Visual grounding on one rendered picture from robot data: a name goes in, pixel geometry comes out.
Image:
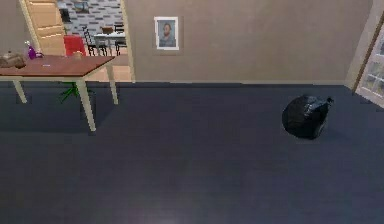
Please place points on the framed portrait picture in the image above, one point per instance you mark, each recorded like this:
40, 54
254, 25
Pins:
166, 33

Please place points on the black slatted chair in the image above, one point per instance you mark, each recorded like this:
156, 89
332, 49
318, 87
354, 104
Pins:
120, 36
88, 42

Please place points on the black garbage bag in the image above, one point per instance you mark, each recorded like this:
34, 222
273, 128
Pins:
304, 116

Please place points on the white dining table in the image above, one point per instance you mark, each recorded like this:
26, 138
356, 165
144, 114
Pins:
108, 38

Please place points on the small tan cup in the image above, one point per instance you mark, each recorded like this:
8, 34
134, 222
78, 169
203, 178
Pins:
77, 55

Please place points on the red chair with green base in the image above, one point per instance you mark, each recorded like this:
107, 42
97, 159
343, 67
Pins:
74, 45

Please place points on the red-brown top table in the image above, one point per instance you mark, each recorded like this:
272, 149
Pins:
60, 66

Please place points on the light wooden room door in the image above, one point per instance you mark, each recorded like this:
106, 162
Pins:
46, 26

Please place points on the purple spray bottle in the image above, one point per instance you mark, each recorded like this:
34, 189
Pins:
31, 52

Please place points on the white framed window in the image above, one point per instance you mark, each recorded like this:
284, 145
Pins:
374, 68

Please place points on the brown lumpy object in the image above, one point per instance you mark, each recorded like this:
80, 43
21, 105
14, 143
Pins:
11, 61

